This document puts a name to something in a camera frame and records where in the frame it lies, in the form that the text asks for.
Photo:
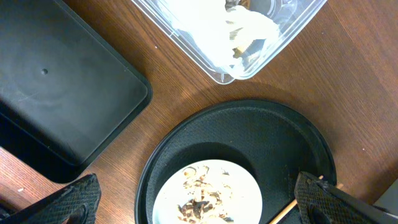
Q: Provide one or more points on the black rectangular bin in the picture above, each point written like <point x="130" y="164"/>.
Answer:
<point x="66" y="94"/>

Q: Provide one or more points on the waste in clear bin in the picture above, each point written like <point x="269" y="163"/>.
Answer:
<point x="246" y="26"/>

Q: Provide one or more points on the round black tray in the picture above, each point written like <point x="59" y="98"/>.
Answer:
<point x="271" y="141"/>

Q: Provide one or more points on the grey plate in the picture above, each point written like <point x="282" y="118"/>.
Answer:
<point x="246" y="206"/>

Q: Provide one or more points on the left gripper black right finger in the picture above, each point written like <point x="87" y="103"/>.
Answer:
<point x="320" y="202"/>

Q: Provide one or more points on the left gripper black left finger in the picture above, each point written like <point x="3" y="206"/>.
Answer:
<point x="75" y="203"/>

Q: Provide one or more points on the clear plastic waste bin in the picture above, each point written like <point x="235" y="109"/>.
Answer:
<point x="290" y="15"/>

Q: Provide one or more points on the food scraps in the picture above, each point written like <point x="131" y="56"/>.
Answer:
<point x="209" y="194"/>

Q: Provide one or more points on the grey dishwasher rack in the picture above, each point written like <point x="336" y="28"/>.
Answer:
<point x="388" y="201"/>

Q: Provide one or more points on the white napkin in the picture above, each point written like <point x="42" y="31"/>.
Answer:
<point x="205" y="22"/>

